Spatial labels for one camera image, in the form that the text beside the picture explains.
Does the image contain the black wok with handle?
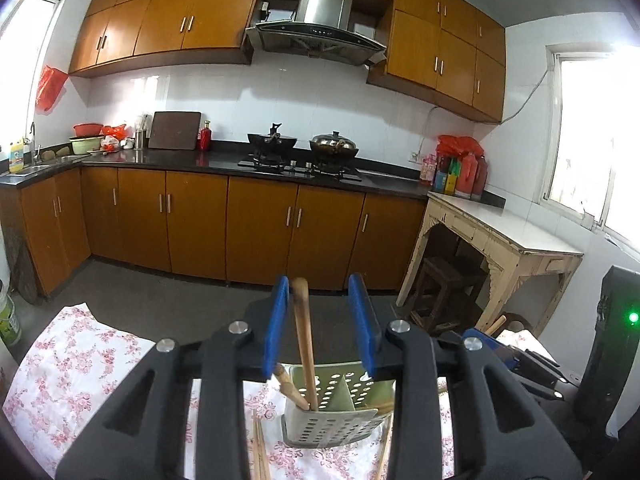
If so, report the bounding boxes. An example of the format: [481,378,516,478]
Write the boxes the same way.
[247,122,298,158]

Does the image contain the large red oil bottle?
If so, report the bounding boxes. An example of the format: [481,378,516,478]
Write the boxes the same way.
[472,156,489,201]
[456,152,478,200]

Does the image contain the dark wooden stool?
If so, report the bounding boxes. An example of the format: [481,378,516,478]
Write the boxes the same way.
[410,256,488,333]

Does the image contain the hanging red plastic bag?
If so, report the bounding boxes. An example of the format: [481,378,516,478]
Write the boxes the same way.
[37,65,69,112]

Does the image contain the cream wooden side table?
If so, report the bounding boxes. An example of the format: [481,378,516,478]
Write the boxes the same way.
[397,191,585,338]

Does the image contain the dark wooden cutting board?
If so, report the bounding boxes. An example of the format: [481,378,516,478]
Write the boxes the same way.
[148,111,202,151]

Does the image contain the yellow dish soap bottle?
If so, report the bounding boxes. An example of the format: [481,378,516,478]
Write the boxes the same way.
[8,138,26,175]

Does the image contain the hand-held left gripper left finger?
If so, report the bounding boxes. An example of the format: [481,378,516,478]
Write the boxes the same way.
[55,276,290,480]

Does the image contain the crumpled red plastic bag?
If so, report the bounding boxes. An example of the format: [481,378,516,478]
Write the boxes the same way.
[101,125,127,152]

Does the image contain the pale green basin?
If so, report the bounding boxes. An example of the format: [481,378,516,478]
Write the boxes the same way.
[70,135,105,155]

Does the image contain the steel kitchen sink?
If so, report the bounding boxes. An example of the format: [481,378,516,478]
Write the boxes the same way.
[22,156,76,171]

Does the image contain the metal sink faucet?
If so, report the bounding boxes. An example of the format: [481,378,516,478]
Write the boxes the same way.
[27,122,42,163]

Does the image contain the green perforated utensil holder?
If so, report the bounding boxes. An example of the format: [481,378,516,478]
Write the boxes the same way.
[282,360,398,450]

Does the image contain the floral tablecloth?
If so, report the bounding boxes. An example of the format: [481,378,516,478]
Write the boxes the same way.
[2,302,456,480]

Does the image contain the black kitchen countertop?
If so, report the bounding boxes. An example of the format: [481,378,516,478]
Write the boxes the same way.
[0,142,506,208]

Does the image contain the large barred window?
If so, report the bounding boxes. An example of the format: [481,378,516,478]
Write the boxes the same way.
[542,45,640,261]

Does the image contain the steel range hood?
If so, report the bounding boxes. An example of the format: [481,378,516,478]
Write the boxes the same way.
[245,0,388,67]

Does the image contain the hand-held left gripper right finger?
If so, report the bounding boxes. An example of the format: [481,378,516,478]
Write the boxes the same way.
[348,274,583,480]

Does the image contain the wooden lower kitchen cabinets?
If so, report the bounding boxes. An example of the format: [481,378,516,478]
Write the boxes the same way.
[0,166,428,297]

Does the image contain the white wall cable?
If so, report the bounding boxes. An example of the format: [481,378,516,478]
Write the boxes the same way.
[420,62,551,158]

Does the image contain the wok with metal lid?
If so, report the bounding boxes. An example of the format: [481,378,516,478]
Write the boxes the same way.
[308,131,360,160]

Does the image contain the black gas stove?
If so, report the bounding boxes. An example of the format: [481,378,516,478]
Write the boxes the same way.
[237,157,363,182]

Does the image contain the red bag over bottles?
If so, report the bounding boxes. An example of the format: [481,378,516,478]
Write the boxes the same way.
[436,135,485,158]

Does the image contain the wooden upper wall cabinets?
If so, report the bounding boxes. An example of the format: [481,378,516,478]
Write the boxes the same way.
[68,0,507,124]

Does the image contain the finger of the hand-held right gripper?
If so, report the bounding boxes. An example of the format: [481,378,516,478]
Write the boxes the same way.
[512,349,568,402]
[465,328,521,368]

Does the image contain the colourful seasoning boxes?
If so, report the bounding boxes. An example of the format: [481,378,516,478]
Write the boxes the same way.
[432,157,458,196]

